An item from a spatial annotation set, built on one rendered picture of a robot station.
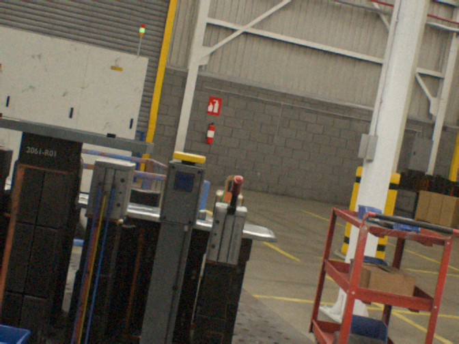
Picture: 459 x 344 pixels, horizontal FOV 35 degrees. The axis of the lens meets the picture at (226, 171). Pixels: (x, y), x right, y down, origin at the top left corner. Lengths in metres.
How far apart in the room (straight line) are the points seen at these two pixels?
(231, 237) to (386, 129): 4.04
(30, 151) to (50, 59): 8.28
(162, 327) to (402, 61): 4.35
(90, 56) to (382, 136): 5.17
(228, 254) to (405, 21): 4.20
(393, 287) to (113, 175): 2.38
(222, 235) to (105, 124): 8.28
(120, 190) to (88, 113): 8.20
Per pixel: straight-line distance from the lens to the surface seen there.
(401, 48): 5.55
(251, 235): 1.64
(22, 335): 1.42
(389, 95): 5.50
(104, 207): 1.53
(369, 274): 3.65
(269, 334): 2.02
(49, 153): 1.38
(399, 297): 3.67
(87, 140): 1.34
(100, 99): 9.74
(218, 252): 1.53
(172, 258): 1.38
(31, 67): 9.63
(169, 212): 1.36
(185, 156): 1.35
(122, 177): 1.52
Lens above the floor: 1.21
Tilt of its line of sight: 3 degrees down
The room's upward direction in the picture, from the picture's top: 10 degrees clockwise
